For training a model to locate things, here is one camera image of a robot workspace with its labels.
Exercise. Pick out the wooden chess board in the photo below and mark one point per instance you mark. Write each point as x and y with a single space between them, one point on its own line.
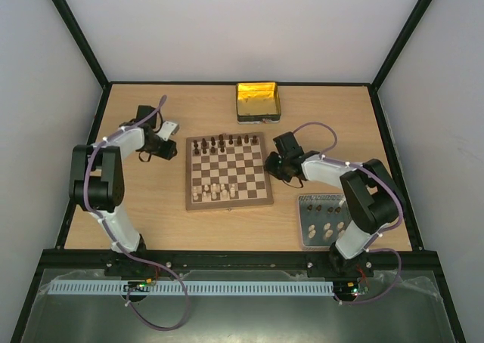
226 171

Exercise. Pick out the white slotted cable duct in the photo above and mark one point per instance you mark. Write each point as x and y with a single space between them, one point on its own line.
195 288

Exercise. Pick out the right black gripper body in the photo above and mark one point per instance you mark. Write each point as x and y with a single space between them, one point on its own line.
275 164

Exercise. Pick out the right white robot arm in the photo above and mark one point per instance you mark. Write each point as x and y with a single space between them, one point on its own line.
372 198

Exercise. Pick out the light pawn in tray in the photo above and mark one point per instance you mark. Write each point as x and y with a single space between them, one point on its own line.
341 229
311 231
328 232

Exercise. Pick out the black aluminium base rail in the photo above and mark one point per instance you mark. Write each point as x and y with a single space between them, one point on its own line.
314 264

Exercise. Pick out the gold tin box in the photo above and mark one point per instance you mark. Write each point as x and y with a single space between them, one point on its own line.
257 103

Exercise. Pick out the silver metal tray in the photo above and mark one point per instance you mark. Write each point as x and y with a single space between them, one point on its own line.
319 219

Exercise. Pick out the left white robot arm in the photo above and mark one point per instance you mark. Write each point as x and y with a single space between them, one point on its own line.
97 182

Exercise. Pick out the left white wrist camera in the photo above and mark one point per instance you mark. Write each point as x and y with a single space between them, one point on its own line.
168 129

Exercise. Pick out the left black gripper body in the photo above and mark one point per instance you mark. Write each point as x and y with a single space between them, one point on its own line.
154 149

